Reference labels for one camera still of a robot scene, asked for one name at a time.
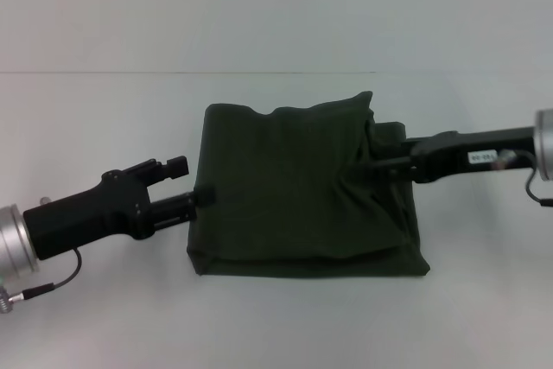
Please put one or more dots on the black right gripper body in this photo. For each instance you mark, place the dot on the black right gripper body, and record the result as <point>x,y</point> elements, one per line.
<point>466,153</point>

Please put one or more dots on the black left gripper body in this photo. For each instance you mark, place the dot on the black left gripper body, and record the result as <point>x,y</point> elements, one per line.
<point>82,218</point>

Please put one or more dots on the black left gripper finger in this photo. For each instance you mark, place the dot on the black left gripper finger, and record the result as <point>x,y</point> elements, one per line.
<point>173,168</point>
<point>181,207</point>

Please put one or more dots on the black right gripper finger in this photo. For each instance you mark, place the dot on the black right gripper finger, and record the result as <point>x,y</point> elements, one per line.
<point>384,163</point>

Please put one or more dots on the dark green t-shirt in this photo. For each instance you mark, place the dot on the dark green t-shirt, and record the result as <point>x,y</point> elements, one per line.
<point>302,196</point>

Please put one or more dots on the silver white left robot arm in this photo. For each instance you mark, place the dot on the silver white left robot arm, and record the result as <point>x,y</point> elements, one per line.
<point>15,248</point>

